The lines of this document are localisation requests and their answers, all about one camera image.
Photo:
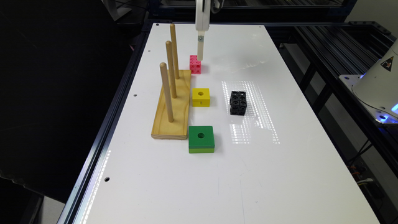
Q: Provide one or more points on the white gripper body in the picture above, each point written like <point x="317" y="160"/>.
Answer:
<point x="203" y="11"/>

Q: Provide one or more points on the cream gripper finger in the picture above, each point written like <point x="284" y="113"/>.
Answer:
<point x="200" y="46"/>

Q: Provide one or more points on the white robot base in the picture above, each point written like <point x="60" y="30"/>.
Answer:
<point x="376" y="89"/>

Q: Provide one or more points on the pink perforated cube block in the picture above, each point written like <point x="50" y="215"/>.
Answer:
<point x="195" y="65"/>

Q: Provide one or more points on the middle wooden peg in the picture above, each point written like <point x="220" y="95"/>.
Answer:
<point x="173" y="90"/>

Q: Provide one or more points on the wooden peg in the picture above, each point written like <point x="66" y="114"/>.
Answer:
<point x="174" y="50"/>
<point x="167" y="95"/>
<point x="173" y="90"/>

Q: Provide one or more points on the far wooden peg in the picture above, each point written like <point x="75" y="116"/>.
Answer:
<point x="174" y="50"/>

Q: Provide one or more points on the near wooden peg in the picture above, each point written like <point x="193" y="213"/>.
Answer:
<point x="167" y="95"/>

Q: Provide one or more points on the yellow block with hole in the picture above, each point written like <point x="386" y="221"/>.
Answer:
<point x="200" y="97"/>

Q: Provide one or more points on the black perforated cube block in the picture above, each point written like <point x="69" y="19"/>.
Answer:
<point x="238" y="103"/>

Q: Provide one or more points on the wooden peg base board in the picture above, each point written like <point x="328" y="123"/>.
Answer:
<point x="162" y="128"/>

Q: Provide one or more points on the green block with hole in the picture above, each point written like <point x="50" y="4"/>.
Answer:
<point x="201" y="139"/>

